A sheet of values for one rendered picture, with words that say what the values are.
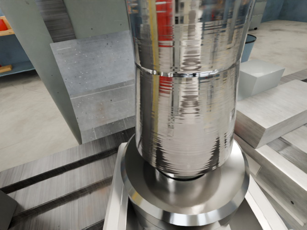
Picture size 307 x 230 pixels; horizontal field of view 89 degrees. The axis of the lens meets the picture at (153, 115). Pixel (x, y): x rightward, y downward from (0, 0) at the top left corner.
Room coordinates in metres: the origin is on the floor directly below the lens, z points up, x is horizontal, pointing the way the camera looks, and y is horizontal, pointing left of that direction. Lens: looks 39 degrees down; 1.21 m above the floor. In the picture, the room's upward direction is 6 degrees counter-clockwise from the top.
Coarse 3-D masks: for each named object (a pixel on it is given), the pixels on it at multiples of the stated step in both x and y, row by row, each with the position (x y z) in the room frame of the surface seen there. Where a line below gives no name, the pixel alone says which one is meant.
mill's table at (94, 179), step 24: (96, 144) 0.23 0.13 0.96; (120, 144) 0.23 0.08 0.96; (24, 168) 0.19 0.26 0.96; (48, 168) 0.18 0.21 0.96; (72, 168) 0.19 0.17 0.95; (96, 168) 0.17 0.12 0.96; (24, 192) 0.14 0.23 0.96; (48, 192) 0.14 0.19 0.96; (72, 192) 0.13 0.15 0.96; (96, 192) 0.13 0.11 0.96; (24, 216) 0.11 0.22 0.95; (48, 216) 0.10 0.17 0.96; (72, 216) 0.10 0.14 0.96; (96, 216) 0.09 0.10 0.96
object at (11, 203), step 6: (0, 192) 0.12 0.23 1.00; (0, 198) 0.12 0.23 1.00; (6, 198) 0.12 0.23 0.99; (0, 204) 0.11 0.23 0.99; (6, 204) 0.11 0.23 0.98; (12, 204) 0.12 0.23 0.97; (0, 210) 0.10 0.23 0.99; (6, 210) 0.11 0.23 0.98; (12, 210) 0.11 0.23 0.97; (0, 216) 0.10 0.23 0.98; (6, 216) 0.10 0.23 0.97; (0, 222) 0.09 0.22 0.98; (6, 222) 0.09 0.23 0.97; (0, 228) 0.08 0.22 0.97; (6, 228) 0.09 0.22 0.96
